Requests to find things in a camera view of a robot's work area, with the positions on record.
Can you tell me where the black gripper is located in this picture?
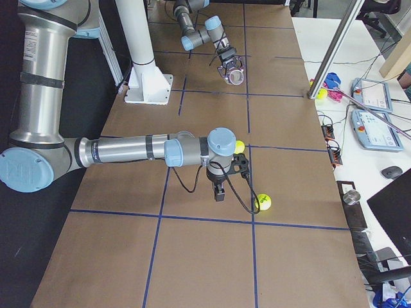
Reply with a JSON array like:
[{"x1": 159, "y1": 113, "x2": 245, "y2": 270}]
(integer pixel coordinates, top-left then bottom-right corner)
[
  {"x1": 217, "y1": 46, "x2": 244, "y2": 80},
  {"x1": 206, "y1": 169, "x2": 227, "y2": 202}
]

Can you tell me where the clear tennis ball can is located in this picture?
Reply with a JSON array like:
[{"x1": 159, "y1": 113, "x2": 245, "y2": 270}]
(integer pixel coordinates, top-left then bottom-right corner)
[{"x1": 227, "y1": 69, "x2": 244, "y2": 85}]

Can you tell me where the yellow Roland Garros tennis ball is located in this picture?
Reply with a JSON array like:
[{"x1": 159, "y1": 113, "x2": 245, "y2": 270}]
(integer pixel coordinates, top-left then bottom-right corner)
[{"x1": 254, "y1": 193, "x2": 272, "y2": 211}]

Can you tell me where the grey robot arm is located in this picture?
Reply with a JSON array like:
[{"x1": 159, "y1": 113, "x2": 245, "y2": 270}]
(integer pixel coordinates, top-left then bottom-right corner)
[
  {"x1": 173, "y1": 1, "x2": 245, "y2": 85},
  {"x1": 1, "y1": 1, "x2": 115, "y2": 207}
]

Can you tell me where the yellow Wilson tennis ball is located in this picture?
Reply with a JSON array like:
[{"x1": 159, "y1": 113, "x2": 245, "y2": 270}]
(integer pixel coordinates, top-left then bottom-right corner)
[{"x1": 234, "y1": 140, "x2": 245, "y2": 154}]

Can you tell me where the spare tennis ball left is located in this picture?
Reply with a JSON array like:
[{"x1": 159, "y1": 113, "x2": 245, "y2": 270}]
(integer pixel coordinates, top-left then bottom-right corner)
[{"x1": 316, "y1": 89, "x2": 328, "y2": 99}]

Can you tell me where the blue cloth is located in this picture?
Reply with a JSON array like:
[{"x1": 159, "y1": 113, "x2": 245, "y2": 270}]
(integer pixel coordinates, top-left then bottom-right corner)
[{"x1": 324, "y1": 73, "x2": 341, "y2": 89}]

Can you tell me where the pink cloth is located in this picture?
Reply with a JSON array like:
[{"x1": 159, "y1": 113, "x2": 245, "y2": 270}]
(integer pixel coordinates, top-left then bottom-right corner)
[{"x1": 323, "y1": 82, "x2": 343, "y2": 103}]

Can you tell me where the black power strip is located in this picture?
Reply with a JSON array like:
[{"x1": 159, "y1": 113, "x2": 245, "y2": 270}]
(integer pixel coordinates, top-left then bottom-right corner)
[{"x1": 321, "y1": 124, "x2": 343, "y2": 169}]

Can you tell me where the far teach pendant tablet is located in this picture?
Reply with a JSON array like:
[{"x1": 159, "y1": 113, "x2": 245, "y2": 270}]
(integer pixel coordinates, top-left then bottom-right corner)
[{"x1": 351, "y1": 78, "x2": 393, "y2": 113}]

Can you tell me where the teach pendant tablet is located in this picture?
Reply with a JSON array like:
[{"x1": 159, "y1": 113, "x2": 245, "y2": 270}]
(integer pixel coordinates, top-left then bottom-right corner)
[
  {"x1": 351, "y1": 78, "x2": 393, "y2": 113},
  {"x1": 351, "y1": 109, "x2": 404, "y2": 152}
]

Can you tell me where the black office chair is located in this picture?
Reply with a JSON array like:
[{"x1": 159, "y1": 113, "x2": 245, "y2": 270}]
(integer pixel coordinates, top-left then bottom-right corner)
[{"x1": 356, "y1": 0, "x2": 404, "y2": 42}]

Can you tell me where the near teach pendant tablet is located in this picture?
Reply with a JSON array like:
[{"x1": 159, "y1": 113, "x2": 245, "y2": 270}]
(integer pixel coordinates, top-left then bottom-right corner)
[{"x1": 351, "y1": 109, "x2": 404, "y2": 152}]

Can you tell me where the black computer mouse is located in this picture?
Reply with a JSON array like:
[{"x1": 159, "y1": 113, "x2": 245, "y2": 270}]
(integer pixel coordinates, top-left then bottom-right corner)
[{"x1": 381, "y1": 166, "x2": 403, "y2": 180}]

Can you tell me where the black computer monitor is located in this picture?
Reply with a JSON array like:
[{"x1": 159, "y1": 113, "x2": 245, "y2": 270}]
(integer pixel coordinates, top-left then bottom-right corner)
[{"x1": 367, "y1": 170, "x2": 410, "y2": 261}]

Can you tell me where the aluminium frame post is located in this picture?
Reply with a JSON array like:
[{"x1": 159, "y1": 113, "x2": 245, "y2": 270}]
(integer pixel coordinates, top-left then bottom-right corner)
[{"x1": 308, "y1": 0, "x2": 365, "y2": 99}]

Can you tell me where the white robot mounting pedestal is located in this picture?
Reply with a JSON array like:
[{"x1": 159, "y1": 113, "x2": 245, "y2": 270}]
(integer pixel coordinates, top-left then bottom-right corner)
[{"x1": 116, "y1": 0, "x2": 173, "y2": 105}]

